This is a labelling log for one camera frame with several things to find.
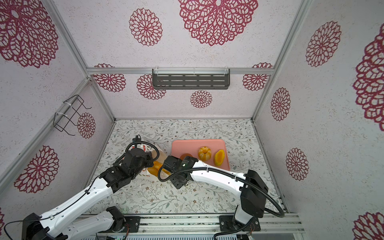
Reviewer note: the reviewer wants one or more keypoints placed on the striped round bun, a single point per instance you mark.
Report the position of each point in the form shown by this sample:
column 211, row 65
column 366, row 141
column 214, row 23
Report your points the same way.
column 204, row 153

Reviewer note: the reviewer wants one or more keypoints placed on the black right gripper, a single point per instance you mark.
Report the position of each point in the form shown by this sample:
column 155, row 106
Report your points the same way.
column 176, row 184

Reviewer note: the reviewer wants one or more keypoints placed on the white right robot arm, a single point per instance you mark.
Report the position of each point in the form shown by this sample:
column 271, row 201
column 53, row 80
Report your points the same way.
column 249, row 188

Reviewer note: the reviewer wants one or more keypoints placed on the pink plastic tray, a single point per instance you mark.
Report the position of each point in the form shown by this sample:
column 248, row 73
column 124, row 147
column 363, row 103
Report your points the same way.
column 180, row 147

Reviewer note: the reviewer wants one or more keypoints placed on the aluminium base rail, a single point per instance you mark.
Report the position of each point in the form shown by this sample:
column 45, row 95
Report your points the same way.
column 175, row 225

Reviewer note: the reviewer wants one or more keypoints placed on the oval yellow bread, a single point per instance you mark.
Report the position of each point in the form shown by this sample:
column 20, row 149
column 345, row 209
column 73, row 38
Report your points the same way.
column 219, row 158

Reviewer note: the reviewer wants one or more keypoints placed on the white floral paper bag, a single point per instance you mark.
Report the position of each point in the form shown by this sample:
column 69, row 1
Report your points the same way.
column 144, row 173

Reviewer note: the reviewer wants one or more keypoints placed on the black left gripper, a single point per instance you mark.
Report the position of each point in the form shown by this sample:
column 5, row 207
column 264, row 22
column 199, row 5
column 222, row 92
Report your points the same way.
column 149, row 159

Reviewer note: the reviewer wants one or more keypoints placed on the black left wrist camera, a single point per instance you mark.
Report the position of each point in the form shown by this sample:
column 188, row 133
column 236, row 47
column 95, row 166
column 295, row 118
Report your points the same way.
column 135, row 158

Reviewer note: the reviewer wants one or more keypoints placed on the black wire wall rack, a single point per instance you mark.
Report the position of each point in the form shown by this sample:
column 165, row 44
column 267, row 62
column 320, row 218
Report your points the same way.
column 64, row 117

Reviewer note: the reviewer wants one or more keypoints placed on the round brown bread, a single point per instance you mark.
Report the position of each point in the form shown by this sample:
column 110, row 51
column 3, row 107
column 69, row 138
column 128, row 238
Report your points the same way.
column 186, row 156

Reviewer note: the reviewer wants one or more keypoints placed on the dark grey wall shelf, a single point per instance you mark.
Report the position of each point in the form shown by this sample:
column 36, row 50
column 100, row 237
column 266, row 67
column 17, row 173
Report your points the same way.
column 191, row 79

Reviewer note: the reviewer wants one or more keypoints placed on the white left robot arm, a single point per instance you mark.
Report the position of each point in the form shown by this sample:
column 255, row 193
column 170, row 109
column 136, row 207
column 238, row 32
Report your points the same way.
column 51, row 224

